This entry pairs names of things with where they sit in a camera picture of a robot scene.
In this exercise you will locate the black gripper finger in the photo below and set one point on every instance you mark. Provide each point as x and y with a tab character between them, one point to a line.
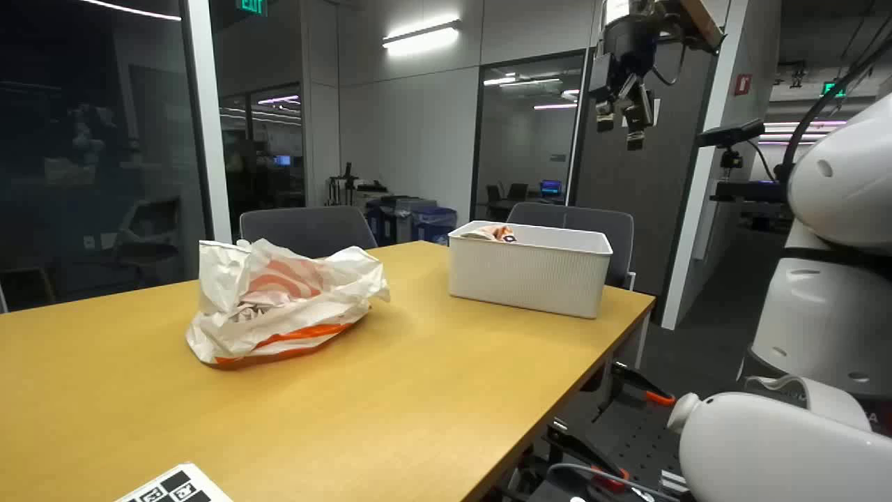
605	114
636	121

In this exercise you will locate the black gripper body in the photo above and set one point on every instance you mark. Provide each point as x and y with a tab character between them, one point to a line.
630	51

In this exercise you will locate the peach shirt with orange print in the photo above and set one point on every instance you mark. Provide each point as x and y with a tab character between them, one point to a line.
502	232

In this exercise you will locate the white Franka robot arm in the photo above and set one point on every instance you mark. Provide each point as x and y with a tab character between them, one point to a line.
817	317

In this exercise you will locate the white plastic basket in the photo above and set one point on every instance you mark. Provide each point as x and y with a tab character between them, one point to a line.
530	274

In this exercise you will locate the white orange plastic bag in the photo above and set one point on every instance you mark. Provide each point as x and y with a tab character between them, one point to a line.
279	302

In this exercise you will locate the wooden wrist mounting plate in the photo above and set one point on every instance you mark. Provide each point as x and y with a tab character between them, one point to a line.
697	22

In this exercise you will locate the red fire alarm box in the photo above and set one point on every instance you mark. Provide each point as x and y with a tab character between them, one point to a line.
742	86

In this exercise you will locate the grey office chair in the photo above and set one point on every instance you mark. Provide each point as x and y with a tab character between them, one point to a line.
596	232
308	231

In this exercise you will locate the long ceiling light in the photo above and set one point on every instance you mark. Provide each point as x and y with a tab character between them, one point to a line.
423	40

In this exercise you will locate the blue storage bins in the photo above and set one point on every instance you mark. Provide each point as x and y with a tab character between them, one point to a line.
414	221

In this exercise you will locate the green exit sign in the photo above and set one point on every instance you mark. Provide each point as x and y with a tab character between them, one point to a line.
251	8

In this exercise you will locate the black white checkerboard board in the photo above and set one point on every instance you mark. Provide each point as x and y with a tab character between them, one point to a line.
176	487

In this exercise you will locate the black camera on stand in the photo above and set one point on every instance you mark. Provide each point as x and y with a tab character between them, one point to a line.
729	137

